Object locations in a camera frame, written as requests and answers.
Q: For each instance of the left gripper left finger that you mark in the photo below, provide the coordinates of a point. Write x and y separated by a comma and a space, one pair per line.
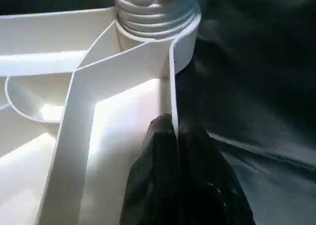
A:
153, 185

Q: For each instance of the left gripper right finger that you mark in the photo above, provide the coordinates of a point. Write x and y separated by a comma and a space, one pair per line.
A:
210, 190

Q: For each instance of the black mat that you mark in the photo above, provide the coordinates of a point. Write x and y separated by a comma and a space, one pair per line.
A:
256, 111

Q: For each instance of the white plastic table leg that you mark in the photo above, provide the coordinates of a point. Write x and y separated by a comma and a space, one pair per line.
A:
153, 10

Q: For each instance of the white plastic table top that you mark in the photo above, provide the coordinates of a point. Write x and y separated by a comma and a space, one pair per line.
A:
74, 126

